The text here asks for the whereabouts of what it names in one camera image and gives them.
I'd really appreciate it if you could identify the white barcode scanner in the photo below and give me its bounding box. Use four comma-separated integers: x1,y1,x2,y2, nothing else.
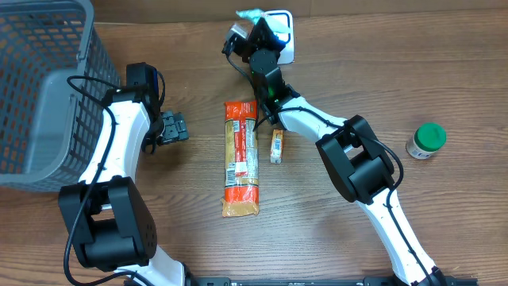
265,10,295,64

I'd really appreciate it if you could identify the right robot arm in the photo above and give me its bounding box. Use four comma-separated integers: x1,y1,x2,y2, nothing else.
223,18,447,285

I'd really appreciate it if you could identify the orange tissue packet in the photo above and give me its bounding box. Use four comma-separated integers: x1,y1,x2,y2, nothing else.
270,129,283,164

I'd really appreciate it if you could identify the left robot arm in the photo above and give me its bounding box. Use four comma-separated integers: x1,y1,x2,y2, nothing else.
58,62,198,286

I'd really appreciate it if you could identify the green lid Knorr jar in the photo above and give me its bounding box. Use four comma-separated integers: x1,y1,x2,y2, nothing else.
406,122,447,160

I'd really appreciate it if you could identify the grey plastic shopping basket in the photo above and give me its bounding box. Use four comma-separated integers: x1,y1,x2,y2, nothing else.
1,0,120,191

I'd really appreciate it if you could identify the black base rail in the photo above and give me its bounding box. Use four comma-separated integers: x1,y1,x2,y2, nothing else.
190,275,479,286

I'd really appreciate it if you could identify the green wet wipes packet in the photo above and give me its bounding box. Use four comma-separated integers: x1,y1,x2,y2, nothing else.
236,9,291,33

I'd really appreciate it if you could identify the red snack bar packet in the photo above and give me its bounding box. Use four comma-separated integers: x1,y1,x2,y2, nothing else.
221,101,259,217

